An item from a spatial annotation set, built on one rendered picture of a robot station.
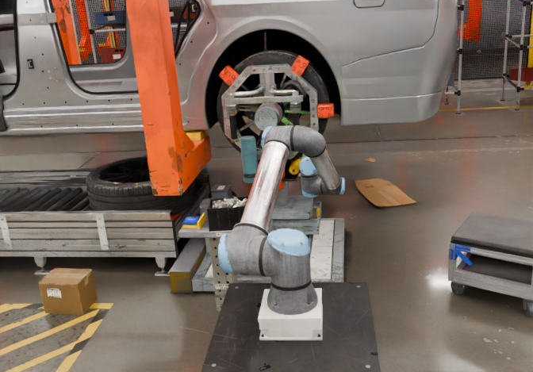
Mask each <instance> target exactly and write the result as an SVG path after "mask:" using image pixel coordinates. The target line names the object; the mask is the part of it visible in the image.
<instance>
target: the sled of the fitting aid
mask: <svg viewBox="0 0 533 372"><path fill-rule="evenodd" d="M321 213H322V211H321V201H314V202H313V208H312V213H311V218H310V219H277V220H273V224H272V226H271V229H270V232H272V231H276V230H277V229H282V228H289V229H293V230H294V229H295V230H298V231H300V232H303V233H304V234H306V235H319V231H320V219H321Z"/></svg>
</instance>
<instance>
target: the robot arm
mask: <svg viewBox="0 0 533 372"><path fill-rule="evenodd" d="M261 144H262V148H263V153H262V157H261V159H260V162H259V166H258V169H257V171H256V174H255V178H254V181H253V184H252V187H251V191H250V193H249V196H248V199H247V203H246V205H245V209H244V211H243V216H242V218H241V221H240V223H238V224H236V225H235V226H234V227H233V229H232V233H231V234H228V233H226V234H224V235H223V236H222V237H221V238H220V242H219V243H220V244H219V247H218V258H219V263H220V266H221V268H222V270H223V271H224V272H227V273H231V274H244V275H253V276H263V277H270V280H271V286H270V291H269V293H268V296H267V305H268V308H269V309H270V310H271V311H273V312H275V313H278V314H282V315H299V314H303V313H307V312H309V311H311V310H313V309H314V308H315V307H316V306H317V303H318V298H317V294H316V291H315V289H314V287H313V284H312V281H311V266H310V247H309V240H308V237H307V236H306V234H304V233H303V232H300V231H298V230H295V229H294V230H293V229H289V228H282V229H277V230H276V231H272V232H270V233H268V231H267V229H268V225H269V222H270V217H271V214H272V211H273V208H274V203H275V200H276V197H277V194H278V189H279V186H280V183H281V180H282V175H283V172H284V169H285V165H286V160H287V158H288V156H289V154H290V151H298V152H300V153H301V154H302V157H301V161H300V164H299V168H300V171H301V189H302V193H303V195H304V196H306V197H309V198H312V197H317V196H318V195H319V194H338V195H340V194H344V192H345V178H340V177H339V176H338V174H337V172H336V169H335V167H334V165H333V163H332V161H331V159H330V157H329V155H328V153H327V151H326V141H325V139H324V137H323V136H322V135H321V134H320V133H318V132H317V131H316V130H314V129H311V128H308V127H305V126H300V125H295V126H294V125H290V126H278V125H274V126H269V127H267V128H265V130H264V131H263V135H262V140H261ZM317 172H318V174H319V176H320V177H319V178H318V175H317Z"/></svg>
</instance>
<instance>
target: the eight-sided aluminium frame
mask: <svg viewBox="0 0 533 372"><path fill-rule="evenodd" d="M279 68H280V69H279ZM263 69H264V70H263ZM290 69H291V66H290V65H289V64H287V63H285V64H284V63H283V64H270V65H252V66H247V67H246V68H245V69H244V70H243V72H242V73H241V74H240V76H239V77H238V78H237V79H236V80H235V82H234V83H233V84H232V85H231V86H230V87H229V88H228V89H227V90H226V91H225V92H224V94H223V95H222V96H221V98H222V107H223V116H224V132H225V135H226V136H227V137H228V138H229V139H231V130H230V120H229V115H228V114H227V105H225V104H224V99H225V98H228V95H229V94H230V93H231V92H236V91H237V89H238V88H239V87H240V86H241V85H242V83H243V82H244V81H245V80H246V79H247V77H248V76H249V75H250V74H259V73H264V74H266V73H270V72H274V73H282V72H284V73H285V74H286V75H288V76H289V77H290V78H291V79H292V80H296V81H298V82H299V83H300V84H301V86H302V87H303V89H304V91H306V93H307V94H308V95H309V102H310V121H311V129H314V130H316V131H317V132H318V129H319V124H318V118H317V90H316V89H315V88H314V87H313V86H311V85H310V84H309V83H308V82H307V81H306V80H305V79H304V78H302V77H301V76H298V75H297V74H295V73H294V72H292V71H291V70H290ZM290 72H291V73H290ZM313 99H314V100H313ZM313 107H314V108H313ZM237 136H238V138H239V142H235V144H236V145H237V146H239V147H240V148H241V146H240V138H241V137H242V136H241V135H240V134H239V133H237ZM262 153H263V151H257V160H259V159H261V156H262ZM297 153H298V151H290V154H289V156H288V158H287V159H292V158H293V157H294V156H295V155H296V154H297Z"/></svg>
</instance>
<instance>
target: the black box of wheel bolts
mask: <svg viewBox="0 0 533 372"><path fill-rule="evenodd" d="M247 199H248V196H244V197H232V198H210V199H209V202H208V205H207V209H206V211H207V214H208V222H209V231H210V232H215V231H227V230H232V229H233V227H234V226H235V225H236V224H238V223H240V221H241V218H242V216H243V211H244V209H245V205H246V203H247Z"/></svg>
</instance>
